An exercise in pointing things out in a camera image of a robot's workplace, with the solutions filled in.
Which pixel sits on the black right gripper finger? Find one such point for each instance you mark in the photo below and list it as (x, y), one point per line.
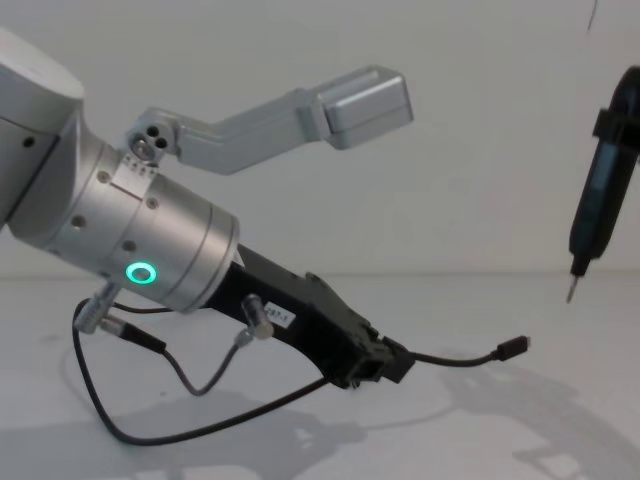
(617, 125)

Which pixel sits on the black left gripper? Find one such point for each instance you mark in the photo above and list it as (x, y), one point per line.
(320, 320)

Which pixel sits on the black electric screwdriver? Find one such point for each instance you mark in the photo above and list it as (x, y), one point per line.
(600, 200)

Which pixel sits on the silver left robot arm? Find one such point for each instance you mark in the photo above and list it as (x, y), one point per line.
(150, 235)

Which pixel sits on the white table cloth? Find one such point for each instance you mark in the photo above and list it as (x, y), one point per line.
(450, 425)

